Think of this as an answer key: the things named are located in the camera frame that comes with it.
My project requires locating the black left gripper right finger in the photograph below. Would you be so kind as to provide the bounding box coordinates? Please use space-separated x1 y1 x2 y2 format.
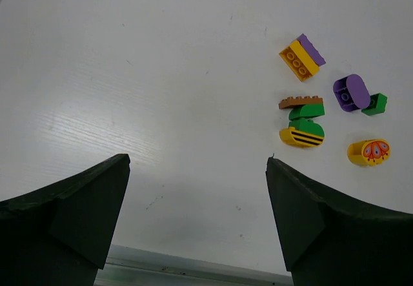
266 158 412 285

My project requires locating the yellow butterfly lego brick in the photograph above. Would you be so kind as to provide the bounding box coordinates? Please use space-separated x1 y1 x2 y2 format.
347 139 391 167

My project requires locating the brown flat lego plate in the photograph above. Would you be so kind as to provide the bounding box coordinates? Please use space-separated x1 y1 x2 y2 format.
278 96 323 110

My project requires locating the yellow striped lego brick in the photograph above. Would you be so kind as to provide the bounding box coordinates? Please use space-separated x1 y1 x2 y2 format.
279 127 324 148

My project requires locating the green rounded lego brick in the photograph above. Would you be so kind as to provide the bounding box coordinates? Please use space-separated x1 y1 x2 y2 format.
288 118 325 137

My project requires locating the green curved lego brick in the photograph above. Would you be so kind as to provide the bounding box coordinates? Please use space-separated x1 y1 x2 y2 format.
288 103 325 121

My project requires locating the aluminium table edge rail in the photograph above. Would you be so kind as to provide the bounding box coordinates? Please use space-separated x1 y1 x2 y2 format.
94 245 293 285

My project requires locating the small green lego brick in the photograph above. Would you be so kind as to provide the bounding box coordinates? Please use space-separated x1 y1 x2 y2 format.
362 93 388 116

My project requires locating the purple flat lego plate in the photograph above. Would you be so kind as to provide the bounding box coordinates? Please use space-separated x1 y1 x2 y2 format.
296 34 326 66

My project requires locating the purple rounded lego brick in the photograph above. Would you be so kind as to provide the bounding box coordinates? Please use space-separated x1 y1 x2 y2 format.
333 74 370 112

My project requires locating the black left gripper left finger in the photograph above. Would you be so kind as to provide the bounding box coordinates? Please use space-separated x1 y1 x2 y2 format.
1 154 130 285

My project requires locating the yellow rectangular lego brick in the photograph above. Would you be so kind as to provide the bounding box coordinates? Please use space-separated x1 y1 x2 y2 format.
279 40 319 82

